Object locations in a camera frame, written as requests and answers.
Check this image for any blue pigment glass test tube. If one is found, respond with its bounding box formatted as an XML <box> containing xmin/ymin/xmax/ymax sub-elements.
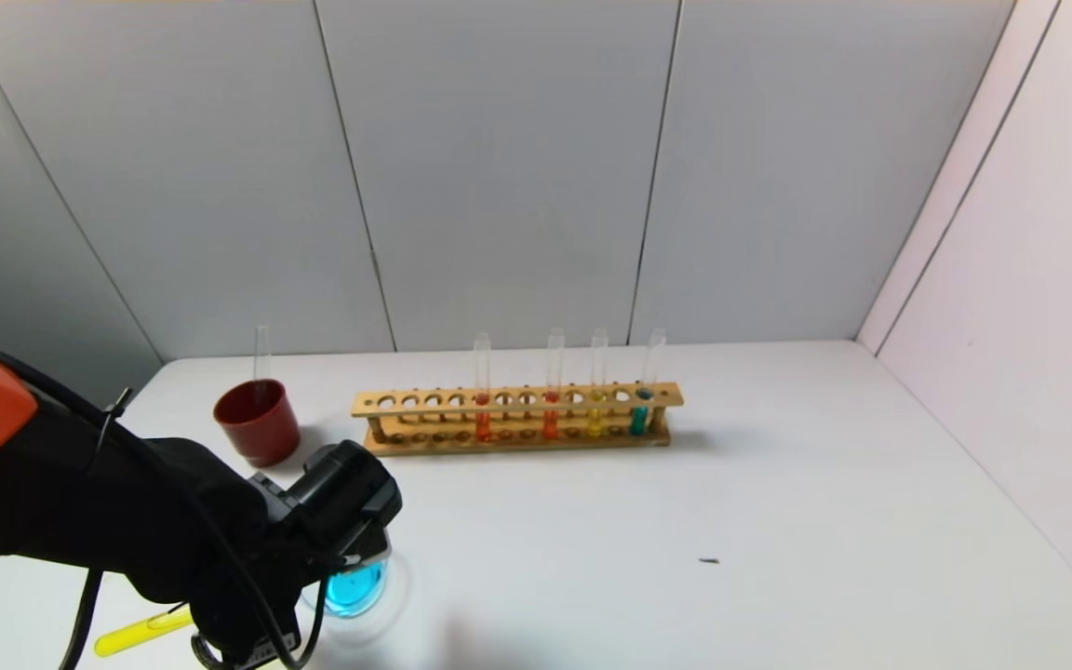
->
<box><xmin>254</xmin><ymin>326</ymin><xmax>273</xmax><ymax>410</ymax></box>

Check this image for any yellow pigment glass test tube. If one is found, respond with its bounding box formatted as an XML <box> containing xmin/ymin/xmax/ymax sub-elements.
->
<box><xmin>94</xmin><ymin>603</ymin><xmax>194</xmax><ymax>658</ymax></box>
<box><xmin>587</xmin><ymin>328</ymin><xmax>610</xmax><ymax>438</ymax></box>

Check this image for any orange pigment glass test tube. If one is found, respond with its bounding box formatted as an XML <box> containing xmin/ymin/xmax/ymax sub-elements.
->
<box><xmin>474</xmin><ymin>332</ymin><xmax>492</xmax><ymax>443</ymax></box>
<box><xmin>543</xmin><ymin>328</ymin><xmax>565</xmax><ymax>440</ymax></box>

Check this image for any wooden test tube rack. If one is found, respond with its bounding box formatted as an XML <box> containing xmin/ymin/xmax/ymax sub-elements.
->
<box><xmin>352</xmin><ymin>382</ymin><xmax>686</xmax><ymax>457</ymax></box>

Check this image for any teal pigment glass test tube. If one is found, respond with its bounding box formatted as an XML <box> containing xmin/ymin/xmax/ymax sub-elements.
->
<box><xmin>630</xmin><ymin>328</ymin><xmax>667</xmax><ymax>436</ymax></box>

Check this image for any dark red plastic cup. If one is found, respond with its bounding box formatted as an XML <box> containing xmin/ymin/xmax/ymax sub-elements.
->
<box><xmin>213</xmin><ymin>379</ymin><xmax>302</xmax><ymax>468</ymax></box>

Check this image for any clear glass dish with spout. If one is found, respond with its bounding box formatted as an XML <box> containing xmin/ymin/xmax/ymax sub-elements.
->
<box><xmin>317</xmin><ymin>549</ymin><xmax>395</xmax><ymax>620</ymax></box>

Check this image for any thin black camera cable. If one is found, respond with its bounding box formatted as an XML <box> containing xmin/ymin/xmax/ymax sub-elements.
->
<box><xmin>0</xmin><ymin>335</ymin><xmax>330</xmax><ymax>670</ymax></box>

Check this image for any thick black hanging cable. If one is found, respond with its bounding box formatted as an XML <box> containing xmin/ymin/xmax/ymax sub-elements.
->
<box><xmin>57</xmin><ymin>568</ymin><xmax>105</xmax><ymax>670</ymax></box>

